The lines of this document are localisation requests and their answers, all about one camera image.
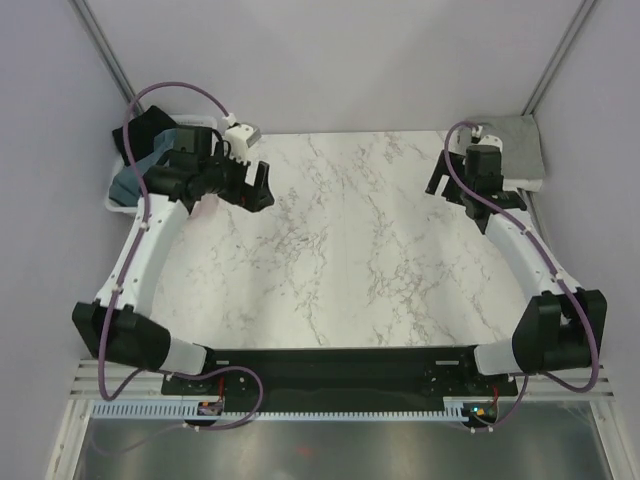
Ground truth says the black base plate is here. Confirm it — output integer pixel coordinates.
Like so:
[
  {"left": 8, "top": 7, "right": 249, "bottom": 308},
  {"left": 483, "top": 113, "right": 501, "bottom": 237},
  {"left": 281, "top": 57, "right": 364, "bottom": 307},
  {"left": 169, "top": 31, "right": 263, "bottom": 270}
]
[{"left": 162, "top": 346, "right": 518, "bottom": 411}]

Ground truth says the white plastic basket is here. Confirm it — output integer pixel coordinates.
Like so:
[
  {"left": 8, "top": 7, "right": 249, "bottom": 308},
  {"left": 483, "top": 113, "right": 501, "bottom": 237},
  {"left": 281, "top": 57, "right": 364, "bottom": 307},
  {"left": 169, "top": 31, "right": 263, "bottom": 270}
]
[{"left": 103, "top": 114, "right": 217, "bottom": 216}]

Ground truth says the white slotted cable duct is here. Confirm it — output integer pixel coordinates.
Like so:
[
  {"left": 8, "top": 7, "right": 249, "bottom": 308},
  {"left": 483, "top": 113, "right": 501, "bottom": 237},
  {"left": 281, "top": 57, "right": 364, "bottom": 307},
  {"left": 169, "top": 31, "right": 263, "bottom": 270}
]
[{"left": 91, "top": 397, "right": 499, "bottom": 425}]

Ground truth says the corner aluminium post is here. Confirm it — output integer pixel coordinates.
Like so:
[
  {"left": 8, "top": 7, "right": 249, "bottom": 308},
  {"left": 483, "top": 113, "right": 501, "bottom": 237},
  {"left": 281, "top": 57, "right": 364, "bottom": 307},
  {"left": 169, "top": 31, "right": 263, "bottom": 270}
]
[
  {"left": 521, "top": 0, "right": 600, "bottom": 116},
  {"left": 68, "top": 0, "right": 135, "bottom": 103}
]

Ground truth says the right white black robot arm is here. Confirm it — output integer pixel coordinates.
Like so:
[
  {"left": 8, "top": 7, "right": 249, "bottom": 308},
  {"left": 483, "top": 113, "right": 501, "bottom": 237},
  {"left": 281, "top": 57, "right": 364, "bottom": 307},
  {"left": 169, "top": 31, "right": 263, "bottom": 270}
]
[{"left": 426, "top": 145, "right": 607, "bottom": 394}]

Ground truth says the black t shirt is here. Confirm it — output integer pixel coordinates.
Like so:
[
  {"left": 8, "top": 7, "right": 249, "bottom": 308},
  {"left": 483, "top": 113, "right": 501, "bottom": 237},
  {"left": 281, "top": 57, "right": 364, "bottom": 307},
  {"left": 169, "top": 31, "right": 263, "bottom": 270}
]
[{"left": 128, "top": 105, "right": 176, "bottom": 161}]

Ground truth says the left corner aluminium post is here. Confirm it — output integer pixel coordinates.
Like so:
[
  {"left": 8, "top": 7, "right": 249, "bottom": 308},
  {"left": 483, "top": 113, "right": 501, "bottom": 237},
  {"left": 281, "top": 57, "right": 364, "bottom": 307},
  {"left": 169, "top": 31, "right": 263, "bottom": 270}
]
[{"left": 68, "top": 0, "right": 135, "bottom": 103}]

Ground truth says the right corner aluminium post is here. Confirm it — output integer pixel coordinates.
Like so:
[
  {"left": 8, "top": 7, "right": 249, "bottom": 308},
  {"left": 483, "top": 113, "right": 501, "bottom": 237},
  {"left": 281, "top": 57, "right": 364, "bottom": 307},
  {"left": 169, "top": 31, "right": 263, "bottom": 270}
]
[{"left": 521, "top": 0, "right": 600, "bottom": 116}]

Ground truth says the folded grey t shirt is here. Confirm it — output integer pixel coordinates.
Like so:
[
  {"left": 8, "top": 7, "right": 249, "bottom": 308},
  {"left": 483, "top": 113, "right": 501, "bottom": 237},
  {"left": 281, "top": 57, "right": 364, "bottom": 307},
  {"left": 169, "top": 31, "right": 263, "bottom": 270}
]
[{"left": 468, "top": 115, "right": 546, "bottom": 182}]

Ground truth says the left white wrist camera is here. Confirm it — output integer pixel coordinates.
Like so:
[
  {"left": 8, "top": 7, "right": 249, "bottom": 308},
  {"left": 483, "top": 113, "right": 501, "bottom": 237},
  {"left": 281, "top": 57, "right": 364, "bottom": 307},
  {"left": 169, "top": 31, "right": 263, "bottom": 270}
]
[{"left": 223, "top": 124, "right": 262, "bottom": 163}]

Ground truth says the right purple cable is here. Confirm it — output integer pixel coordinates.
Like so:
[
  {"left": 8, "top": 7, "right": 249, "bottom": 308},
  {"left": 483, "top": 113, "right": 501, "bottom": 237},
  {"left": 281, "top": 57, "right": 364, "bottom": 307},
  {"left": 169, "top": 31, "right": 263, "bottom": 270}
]
[{"left": 443, "top": 121, "right": 602, "bottom": 435}]

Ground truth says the blue grey t shirt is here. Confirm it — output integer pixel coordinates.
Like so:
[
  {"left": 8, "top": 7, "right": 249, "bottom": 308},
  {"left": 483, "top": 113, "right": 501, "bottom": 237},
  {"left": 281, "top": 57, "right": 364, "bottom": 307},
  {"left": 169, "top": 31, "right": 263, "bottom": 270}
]
[{"left": 108, "top": 129, "right": 177, "bottom": 208}]

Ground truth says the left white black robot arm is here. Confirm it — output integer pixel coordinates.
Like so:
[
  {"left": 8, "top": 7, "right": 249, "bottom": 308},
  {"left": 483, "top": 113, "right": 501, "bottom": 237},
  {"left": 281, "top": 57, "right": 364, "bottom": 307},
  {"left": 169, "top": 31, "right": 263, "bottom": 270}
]
[{"left": 72, "top": 123, "right": 274, "bottom": 393}]

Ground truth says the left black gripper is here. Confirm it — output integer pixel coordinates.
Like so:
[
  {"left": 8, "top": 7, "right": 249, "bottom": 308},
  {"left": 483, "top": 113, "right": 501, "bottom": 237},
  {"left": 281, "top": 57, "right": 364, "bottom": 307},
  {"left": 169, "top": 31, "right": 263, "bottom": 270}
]
[{"left": 199, "top": 144, "right": 274, "bottom": 214}]

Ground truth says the aluminium rail frame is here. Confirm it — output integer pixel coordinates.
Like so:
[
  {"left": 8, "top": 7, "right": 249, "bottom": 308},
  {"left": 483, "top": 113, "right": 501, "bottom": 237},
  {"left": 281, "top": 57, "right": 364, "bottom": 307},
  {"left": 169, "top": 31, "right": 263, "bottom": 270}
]
[{"left": 68, "top": 361, "right": 617, "bottom": 401}]

